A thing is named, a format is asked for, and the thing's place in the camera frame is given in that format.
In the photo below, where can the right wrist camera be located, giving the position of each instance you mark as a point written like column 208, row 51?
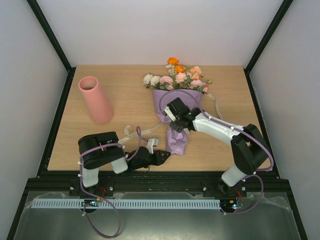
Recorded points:
column 169, row 114

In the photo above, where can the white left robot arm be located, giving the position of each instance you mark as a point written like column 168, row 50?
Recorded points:
column 97, row 150

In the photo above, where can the cream ribbon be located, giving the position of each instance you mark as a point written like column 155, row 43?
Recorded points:
column 150, row 130

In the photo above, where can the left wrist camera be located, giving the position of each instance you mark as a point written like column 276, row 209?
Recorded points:
column 151, row 143

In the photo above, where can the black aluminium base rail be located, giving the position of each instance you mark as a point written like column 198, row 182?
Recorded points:
column 204, row 183

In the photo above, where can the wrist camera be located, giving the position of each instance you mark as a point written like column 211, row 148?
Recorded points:
column 151, row 143
column 169, row 114

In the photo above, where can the left black frame post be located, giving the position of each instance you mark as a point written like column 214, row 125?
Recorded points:
column 42, row 20

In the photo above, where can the right black frame post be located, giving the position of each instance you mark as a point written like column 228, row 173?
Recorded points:
column 281, row 12

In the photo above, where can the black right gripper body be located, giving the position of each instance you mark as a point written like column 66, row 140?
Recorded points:
column 176, row 124

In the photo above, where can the black frame post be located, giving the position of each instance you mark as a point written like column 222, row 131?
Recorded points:
column 281, row 12
column 42, row 20

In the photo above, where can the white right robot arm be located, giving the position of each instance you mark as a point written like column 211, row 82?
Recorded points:
column 249, row 149

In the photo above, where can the pink cylindrical vase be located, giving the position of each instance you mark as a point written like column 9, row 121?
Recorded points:
column 96, row 101

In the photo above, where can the white slotted cable duct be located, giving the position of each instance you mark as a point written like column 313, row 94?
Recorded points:
column 123, row 204

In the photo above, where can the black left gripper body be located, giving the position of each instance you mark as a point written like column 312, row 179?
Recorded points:
column 148, row 163

